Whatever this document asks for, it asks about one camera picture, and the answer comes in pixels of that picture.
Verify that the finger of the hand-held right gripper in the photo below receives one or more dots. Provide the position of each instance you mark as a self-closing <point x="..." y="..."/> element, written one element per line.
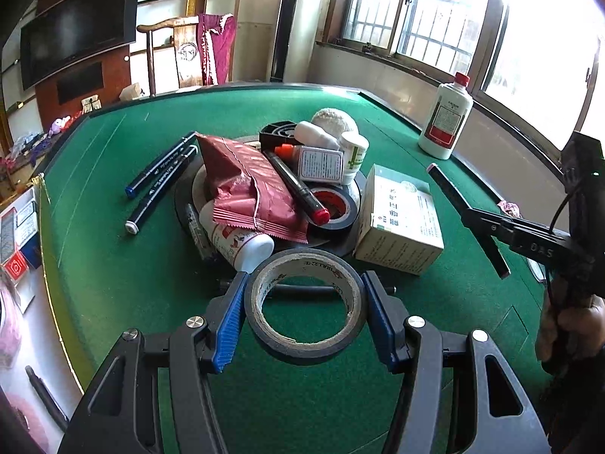
<point x="451" y="189"/>
<point x="494" y="253"/>

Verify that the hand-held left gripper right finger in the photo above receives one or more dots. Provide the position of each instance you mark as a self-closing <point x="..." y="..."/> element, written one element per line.
<point x="378" y="321"/>

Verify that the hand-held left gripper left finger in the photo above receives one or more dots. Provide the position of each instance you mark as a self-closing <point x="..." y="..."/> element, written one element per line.
<point x="231" y="326"/>

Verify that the green and white carton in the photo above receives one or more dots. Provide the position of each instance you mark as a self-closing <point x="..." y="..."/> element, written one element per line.
<point x="401" y="227"/>

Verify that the black tape roll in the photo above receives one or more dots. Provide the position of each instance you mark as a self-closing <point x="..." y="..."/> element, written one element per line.
<point x="307" y="352"/>

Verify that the white bottle with red label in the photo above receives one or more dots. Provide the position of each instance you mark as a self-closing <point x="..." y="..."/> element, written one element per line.
<point x="236" y="246"/>

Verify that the white bottle with green cross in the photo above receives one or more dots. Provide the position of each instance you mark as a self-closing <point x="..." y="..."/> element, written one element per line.
<point x="354" y="156"/>

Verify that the white fluffy ball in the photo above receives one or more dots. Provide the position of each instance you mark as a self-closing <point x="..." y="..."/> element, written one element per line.
<point x="335" y="120"/>

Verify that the red snack packet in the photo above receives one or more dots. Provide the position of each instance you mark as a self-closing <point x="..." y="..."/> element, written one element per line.
<point x="246" y="184"/>

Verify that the black marker with red caps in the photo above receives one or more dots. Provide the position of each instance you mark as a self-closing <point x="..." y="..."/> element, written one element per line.
<point x="298" y="184"/>

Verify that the white box with gold rim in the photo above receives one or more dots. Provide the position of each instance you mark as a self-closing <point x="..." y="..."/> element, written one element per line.
<point x="28" y="295"/>

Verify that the person's right forearm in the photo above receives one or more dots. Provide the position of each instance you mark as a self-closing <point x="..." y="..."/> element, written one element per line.
<point x="576" y="411"/>

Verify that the person's right hand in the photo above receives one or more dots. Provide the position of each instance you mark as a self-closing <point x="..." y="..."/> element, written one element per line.
<point x="581" y="317"/>

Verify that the white liquor bottle red cap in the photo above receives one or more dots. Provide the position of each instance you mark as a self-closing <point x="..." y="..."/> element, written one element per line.
<point x="444" y="123"/>

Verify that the grey printed tube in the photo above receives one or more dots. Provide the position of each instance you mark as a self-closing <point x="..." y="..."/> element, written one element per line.
<point x="198" y="231"/>

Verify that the black tape with red core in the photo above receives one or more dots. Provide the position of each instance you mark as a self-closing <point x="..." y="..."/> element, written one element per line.
<point x="349" y="198"/>

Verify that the small white printed box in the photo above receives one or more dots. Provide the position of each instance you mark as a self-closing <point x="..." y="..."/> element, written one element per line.
<point x="321" y="163"/>

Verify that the round grey table control panel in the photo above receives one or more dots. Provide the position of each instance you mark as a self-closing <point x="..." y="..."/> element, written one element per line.
<point x="182" y="198"/>

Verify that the black marker with white cap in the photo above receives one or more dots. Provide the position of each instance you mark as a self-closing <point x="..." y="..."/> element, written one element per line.
<point x="160" y="189"/>

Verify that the black marker with blue cap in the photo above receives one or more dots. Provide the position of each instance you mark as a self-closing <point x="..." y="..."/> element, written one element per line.
<point x="160" y="165"/>

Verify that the barred window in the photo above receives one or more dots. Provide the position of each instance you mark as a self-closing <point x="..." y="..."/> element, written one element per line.
<point x="425" y="9"/>

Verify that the black square plastic holder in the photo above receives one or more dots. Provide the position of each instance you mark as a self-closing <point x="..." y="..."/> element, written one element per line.
<point x="274" y="135"/>

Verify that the black pen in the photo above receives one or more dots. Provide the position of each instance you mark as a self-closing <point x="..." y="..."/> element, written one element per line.
<point x="47" y="399"/>

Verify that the red and blue small box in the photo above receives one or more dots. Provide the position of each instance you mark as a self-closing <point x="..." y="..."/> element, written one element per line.
<point x="19" y="265"/>

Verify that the tall floor air conditioner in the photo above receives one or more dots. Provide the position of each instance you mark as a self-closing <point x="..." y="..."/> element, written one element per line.
<point x="286" y="23"/>

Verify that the white printed carton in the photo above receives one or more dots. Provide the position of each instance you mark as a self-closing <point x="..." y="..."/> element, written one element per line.
<point x="16" y="227"/>

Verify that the small cardboard box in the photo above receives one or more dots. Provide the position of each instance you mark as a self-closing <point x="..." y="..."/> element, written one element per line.
<point x="131" y="91"/>

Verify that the pile of colourful cloth items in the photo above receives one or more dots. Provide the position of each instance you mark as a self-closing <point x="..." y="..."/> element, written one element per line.
<point x="28" y="146"/>

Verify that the pink fringed cloth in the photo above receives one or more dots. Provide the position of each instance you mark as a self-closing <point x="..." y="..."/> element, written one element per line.
<point x="217" y="47"/>

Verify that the wooden chair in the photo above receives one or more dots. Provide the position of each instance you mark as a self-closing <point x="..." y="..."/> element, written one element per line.
<point x="186" y="52"/>

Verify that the wooden television cabinet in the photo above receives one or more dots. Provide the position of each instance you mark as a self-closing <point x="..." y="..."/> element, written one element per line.
<point x="118" y="71"/>

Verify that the black television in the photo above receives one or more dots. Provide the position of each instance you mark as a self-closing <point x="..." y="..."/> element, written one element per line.
<point x="75" y="28"/>

